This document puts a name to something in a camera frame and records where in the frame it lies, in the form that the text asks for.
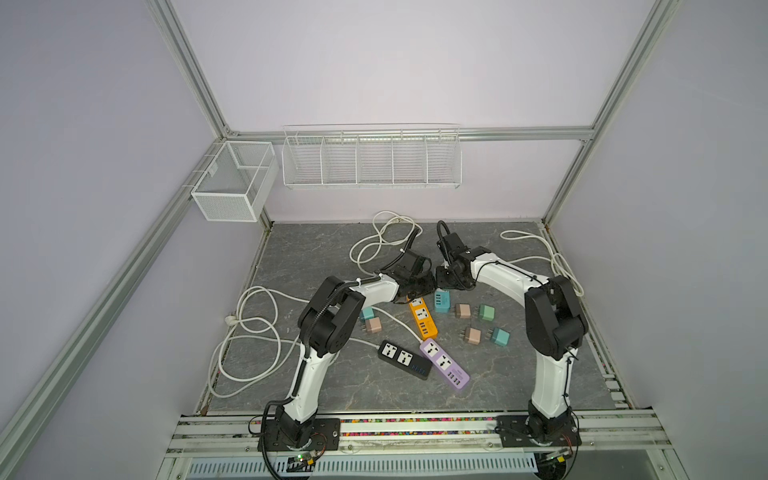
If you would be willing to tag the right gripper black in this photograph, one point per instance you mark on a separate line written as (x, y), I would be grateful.
(440, 282)

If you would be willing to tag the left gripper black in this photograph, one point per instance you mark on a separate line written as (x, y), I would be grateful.
(430, 282)

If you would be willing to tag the teal power strip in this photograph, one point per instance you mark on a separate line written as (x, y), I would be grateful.
(442, 301)

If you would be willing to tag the orange power strip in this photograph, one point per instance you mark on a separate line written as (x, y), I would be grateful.
(426, 326)

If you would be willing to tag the purple power strip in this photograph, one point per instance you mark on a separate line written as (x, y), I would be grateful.
(445, 364)

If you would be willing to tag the black power strip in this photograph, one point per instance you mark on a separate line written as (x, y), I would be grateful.
(405, 360)

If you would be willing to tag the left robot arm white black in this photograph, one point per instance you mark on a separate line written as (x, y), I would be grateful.
(326, 325)

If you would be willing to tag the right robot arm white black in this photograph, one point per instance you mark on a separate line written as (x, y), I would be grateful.
(554, 322)

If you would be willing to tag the white mesh box basket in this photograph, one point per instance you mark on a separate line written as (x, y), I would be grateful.
(236, 183)

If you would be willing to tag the white wire rack basket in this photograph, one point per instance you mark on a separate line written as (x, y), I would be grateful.
(372, 156)

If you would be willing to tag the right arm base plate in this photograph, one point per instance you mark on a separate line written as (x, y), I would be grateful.
(532, 430)

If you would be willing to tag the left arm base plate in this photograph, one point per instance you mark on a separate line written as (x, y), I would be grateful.
(314, 434)

